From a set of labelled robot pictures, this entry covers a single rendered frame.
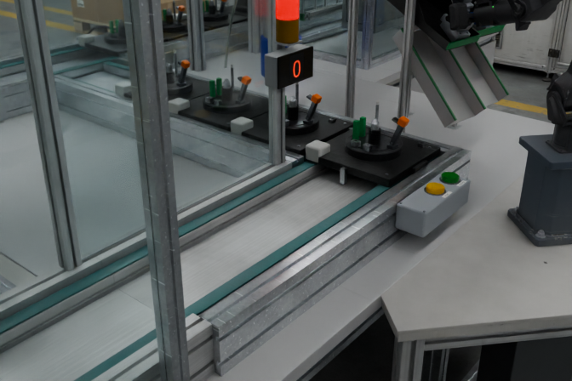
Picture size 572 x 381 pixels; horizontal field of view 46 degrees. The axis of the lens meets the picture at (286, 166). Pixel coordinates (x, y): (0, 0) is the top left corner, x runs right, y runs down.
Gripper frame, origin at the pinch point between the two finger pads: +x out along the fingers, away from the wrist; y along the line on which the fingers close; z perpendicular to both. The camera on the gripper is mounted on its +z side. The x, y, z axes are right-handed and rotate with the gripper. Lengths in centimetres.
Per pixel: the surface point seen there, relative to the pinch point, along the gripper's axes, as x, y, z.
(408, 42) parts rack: 9.8, 9.8, -5.1
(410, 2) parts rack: 7.2, 10.4, 4.8
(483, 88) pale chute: 11.7, -19.8, -20.1
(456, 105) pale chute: 7.1, -3.6, -22.9
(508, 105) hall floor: 198, -260, -60
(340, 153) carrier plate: 10.4, 33.9, -29.6
